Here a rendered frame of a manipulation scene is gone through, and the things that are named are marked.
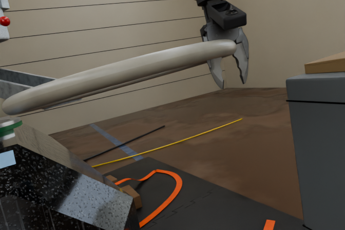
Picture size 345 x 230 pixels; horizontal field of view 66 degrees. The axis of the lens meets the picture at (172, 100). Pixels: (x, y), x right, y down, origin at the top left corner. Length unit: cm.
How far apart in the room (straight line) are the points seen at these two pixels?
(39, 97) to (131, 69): 14
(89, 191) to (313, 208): 59
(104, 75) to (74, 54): 572
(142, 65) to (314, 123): 49
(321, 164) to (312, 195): 10
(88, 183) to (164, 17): 623
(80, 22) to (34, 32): 94
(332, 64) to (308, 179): 30
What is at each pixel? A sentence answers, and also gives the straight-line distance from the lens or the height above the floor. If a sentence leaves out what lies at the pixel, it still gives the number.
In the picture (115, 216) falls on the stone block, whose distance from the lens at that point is 76.
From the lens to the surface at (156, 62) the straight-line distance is 37.
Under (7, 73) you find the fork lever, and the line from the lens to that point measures 104.
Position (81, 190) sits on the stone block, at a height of 68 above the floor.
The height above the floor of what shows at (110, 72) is 95.
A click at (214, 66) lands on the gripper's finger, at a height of 92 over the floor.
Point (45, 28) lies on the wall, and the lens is 613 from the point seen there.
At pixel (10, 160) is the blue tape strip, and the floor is 80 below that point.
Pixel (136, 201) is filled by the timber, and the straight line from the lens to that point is 197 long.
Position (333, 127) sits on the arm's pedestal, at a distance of 71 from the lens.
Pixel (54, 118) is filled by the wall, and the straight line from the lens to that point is 604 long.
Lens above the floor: 94
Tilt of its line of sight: 8 degrees down
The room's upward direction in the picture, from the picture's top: 11 degrees counter-clockwise
